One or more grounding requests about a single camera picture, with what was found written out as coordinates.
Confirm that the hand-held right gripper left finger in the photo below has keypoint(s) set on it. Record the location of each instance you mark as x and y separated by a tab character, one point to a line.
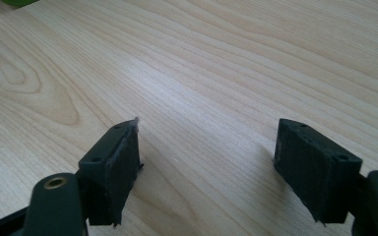
114	173

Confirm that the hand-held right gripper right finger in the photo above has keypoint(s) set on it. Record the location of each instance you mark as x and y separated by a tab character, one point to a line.
315	170

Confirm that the green object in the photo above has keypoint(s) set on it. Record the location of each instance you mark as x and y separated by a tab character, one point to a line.
19	2

